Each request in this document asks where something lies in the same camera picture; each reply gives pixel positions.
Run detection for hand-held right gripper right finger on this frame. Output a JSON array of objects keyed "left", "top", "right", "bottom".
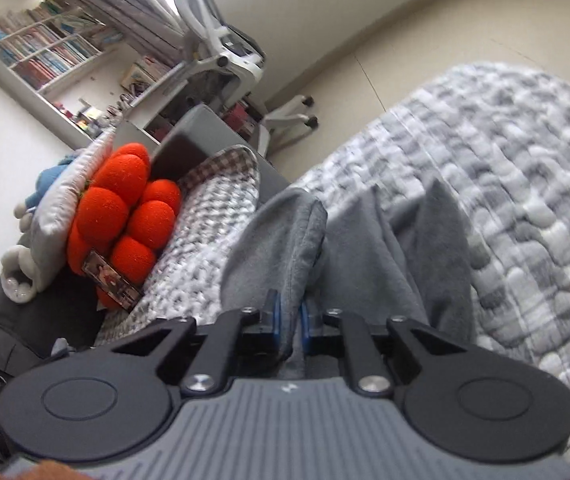
[{"left": 299, "top": 300, "right": 463, "bottom": 398}]

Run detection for white pillow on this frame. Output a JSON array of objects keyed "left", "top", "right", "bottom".
[{"left": 32, "top": 127, "right": 118, "bottom": 281}]

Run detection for white office chair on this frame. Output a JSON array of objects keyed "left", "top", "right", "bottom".
[{"left": 162, "top": 0, "right": 321, "bottom": 156}]

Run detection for white plush toy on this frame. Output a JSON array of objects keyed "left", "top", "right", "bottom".
[{"left": 1, "top": 245, "right": 48, "bottom": 305}]

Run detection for orange tomato cushion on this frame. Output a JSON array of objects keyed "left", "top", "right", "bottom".
[{"left": 67, "top": 142, "right": 183, "bottom": 311}]

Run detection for checked grey cushion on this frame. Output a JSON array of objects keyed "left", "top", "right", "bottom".
[{"left": 96, "top": 144, "right": 262, "bottom": 347}]

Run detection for red storage box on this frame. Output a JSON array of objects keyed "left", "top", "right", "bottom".
[{"left": 225, "top": 102, "right": 261, "bottom": 136}]

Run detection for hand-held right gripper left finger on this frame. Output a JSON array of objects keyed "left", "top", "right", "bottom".
[{"left": 96, "top": 289, "right": 282, "bottom": 397}]

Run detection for photo card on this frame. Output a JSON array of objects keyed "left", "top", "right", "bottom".
[{"left": 81, "top": 249, "right": 144, "bottom": 311}]

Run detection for blue plush toy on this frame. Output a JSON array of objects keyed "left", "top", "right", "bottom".
[{"left": 15, "top": 152, "right": 86, "bottom": 218}]

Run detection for row of shelf books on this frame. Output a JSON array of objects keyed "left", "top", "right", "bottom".
[{"left": 0, "top": 2, "right": 100, "bottom": 91}]

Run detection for picture books on desk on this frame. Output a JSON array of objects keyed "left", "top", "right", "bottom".
[{"left": 120, "top": 57, "right": 171, "bottom": 93}]

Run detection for grey white quilted blanket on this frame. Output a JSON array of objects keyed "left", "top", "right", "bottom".
[{"left": 97, "top": 62, "right": 570, "bottom": 471}]

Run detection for white bookshelf with books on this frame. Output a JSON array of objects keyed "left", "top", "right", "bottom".
[{"left": 115, "top": 60, "right": 201, "bottom": 146}]

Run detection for grey sweatshirt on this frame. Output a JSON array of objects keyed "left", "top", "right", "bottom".
[{"left": 220, "top": 177, "right": 478, "bottom": 386}]

